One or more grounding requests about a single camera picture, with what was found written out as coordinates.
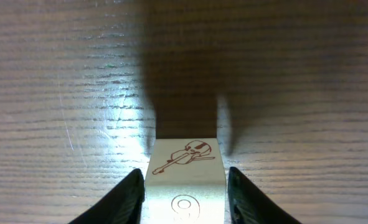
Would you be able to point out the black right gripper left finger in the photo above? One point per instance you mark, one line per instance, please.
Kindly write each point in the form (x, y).
(121, 205)

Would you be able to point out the white block violin picture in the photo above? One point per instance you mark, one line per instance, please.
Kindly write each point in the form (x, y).
(185, 182)

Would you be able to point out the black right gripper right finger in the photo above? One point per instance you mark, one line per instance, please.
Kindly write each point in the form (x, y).
(249, 205)

